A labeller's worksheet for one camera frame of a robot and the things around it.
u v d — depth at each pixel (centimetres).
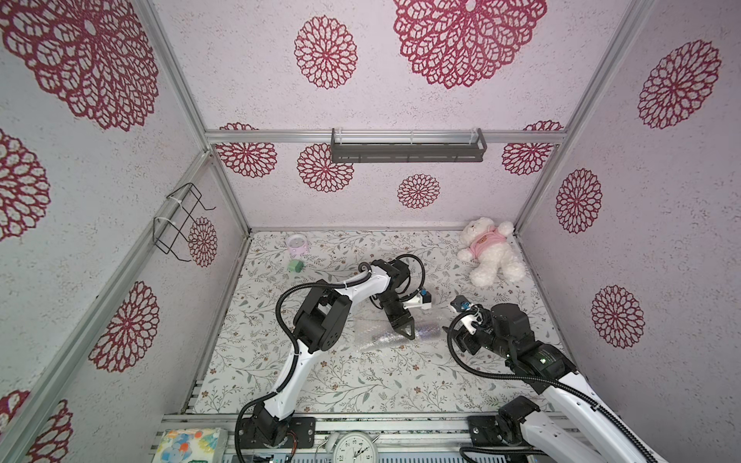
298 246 113
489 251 103
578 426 48
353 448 69
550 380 50
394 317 83
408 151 90
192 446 68
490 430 73
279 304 55
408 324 83
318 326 58
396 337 86
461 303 64
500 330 59
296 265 107
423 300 85
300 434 73
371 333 89
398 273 76
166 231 73
